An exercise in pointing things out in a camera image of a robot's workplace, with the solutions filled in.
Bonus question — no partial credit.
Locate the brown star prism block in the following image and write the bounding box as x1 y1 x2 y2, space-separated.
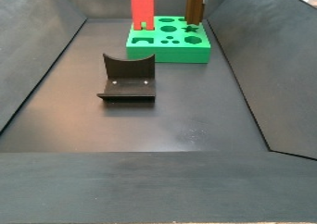
185 0 205 25

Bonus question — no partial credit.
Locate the red arch block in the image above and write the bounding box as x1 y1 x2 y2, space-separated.
131 0 155 31

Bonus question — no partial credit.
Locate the green shape sorter base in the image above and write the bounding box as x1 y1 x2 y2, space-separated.
126 16 211 64

